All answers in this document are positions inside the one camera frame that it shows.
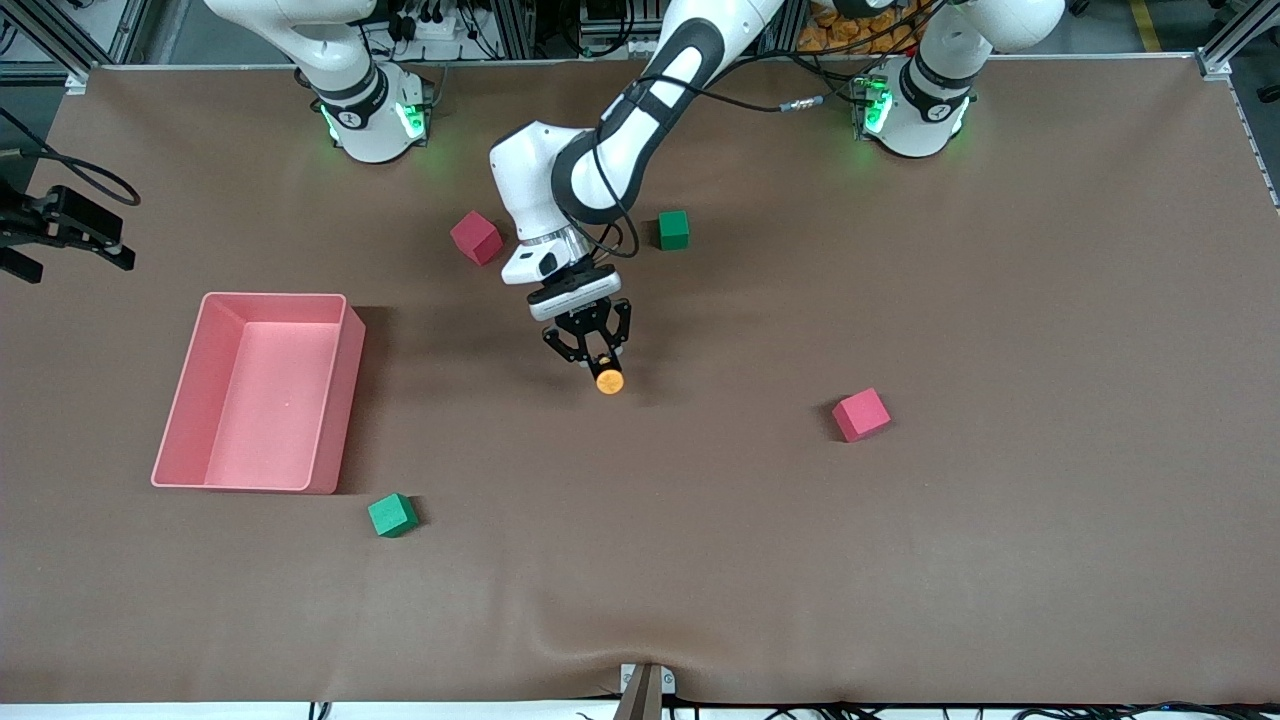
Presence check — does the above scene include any red foam cube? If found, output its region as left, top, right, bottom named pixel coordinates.
left=832, top=388, right=892, bottom=444
left=449, top=210, right=502, bottom=267

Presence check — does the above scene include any brown table mat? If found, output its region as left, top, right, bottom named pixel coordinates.
left=0, top=55, right=1280, bottom=706

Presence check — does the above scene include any pink plastic bin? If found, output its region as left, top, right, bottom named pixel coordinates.
left=151, top=292, right=366, bottom=495

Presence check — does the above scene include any white power strip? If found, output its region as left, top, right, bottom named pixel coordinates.
left=395, top=5, right=481, bottom=41

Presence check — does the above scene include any orange objects pile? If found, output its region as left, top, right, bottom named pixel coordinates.
left=810, top=0, right=921, bottom=56

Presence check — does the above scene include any brown mounting bar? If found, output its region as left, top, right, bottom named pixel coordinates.
left=612, top=665, right=664, bottom=720

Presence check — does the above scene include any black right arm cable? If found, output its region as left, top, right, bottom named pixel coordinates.
left=0, top=105, right=141, bottom=206

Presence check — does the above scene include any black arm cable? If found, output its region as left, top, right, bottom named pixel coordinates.
left=0, top=105, right=141, bottom=206
left=600, top=75, right=831, bottom=261

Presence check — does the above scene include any aluminium frame strut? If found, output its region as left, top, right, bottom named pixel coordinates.
left=1195, top=0, right=1280, bottom=81
left=0, top=0, right=151, bottom=86

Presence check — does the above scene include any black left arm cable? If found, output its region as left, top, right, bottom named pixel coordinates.
left=600, top=75, right=831, bottom=261

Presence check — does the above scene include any small metal bracket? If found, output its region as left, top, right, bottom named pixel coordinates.
left=620, top=663, right=676, bottom=696

